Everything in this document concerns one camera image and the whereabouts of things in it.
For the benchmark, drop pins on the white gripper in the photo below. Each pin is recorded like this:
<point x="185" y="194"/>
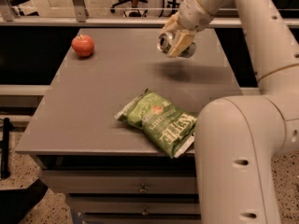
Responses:
<point x="192" y="13"/>

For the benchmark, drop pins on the silver 7up soda can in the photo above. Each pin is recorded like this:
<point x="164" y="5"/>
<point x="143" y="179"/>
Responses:
<point x="176" y="45"/>

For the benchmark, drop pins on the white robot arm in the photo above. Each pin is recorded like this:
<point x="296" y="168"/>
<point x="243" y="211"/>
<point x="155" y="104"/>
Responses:
<point x="237" y="136"/>

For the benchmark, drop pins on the black office chair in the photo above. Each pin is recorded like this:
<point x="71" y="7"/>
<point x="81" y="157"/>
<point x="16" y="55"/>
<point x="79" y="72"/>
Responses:
<point x="133" y="10"/>

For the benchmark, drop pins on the red apple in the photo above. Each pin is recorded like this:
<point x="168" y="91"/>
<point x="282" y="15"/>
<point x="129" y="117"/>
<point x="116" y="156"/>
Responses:
<point x="83" y="45"/>

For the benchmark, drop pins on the green kettle chips bag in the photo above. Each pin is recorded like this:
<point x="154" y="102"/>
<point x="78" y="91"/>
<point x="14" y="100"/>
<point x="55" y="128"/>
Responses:
<point x="166" y="125"/>

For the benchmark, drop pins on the grey metal railing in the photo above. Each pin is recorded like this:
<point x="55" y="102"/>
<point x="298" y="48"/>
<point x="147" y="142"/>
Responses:
<point x="81" y="13"/>

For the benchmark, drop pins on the grey drawer cabinet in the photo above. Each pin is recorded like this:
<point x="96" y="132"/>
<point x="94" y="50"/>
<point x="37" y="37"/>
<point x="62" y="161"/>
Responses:
<point x="105" y="134"/>

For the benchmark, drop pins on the top drawer knob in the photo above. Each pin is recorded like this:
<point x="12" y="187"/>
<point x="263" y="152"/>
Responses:
<point x="143" y="189"/>

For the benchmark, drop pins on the drawer knob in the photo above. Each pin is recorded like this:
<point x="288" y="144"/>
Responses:
<point x="145" y="212"/>
<point x="143" y="189"/>

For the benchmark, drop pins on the black stand at left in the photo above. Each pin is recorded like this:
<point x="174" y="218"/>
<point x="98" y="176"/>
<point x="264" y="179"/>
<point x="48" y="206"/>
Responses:
<point x="4" y="147"/>

